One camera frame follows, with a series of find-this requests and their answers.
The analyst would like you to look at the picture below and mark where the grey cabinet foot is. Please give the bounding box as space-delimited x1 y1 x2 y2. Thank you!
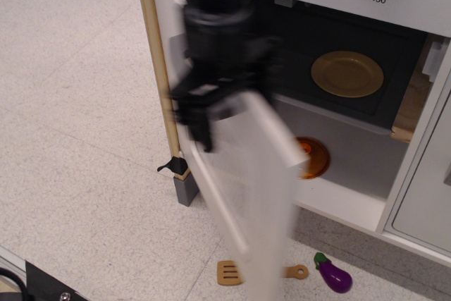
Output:
173 172 199 207

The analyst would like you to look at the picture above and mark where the white oven door with window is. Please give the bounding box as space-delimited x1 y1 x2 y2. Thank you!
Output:
155 0 308 300

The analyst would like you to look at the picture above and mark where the white cupboard door right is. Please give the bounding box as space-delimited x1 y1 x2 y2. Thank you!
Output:
383 68 451 256

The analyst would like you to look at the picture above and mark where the black cable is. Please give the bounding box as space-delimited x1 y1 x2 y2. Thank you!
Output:
0 267 31 301

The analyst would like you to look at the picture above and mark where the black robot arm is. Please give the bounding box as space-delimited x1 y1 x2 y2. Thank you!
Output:
170 0 280 152

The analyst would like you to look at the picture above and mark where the white toy kitchen cabinet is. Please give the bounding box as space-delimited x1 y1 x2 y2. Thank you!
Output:
140 0 450 265

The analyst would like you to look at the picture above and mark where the purple toy eggplant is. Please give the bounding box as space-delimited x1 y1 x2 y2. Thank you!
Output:
314 252 353 294

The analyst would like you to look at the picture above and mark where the yellow plastic plate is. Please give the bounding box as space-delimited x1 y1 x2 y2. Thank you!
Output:
311 51 385 98

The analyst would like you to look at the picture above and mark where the orange pot lid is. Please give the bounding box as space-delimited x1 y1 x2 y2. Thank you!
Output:
297 137 330 180

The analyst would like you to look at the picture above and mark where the black tape strip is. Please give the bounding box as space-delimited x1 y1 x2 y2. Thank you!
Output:
157 156 188 175

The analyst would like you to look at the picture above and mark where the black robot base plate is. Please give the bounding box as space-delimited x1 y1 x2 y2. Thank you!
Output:
25 261 87 301

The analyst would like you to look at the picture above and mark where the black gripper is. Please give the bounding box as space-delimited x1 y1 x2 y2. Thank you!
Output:
170 11 280 152

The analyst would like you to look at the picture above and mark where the wooden slotted spatula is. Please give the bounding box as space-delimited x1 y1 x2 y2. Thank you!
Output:
216 260 309 286

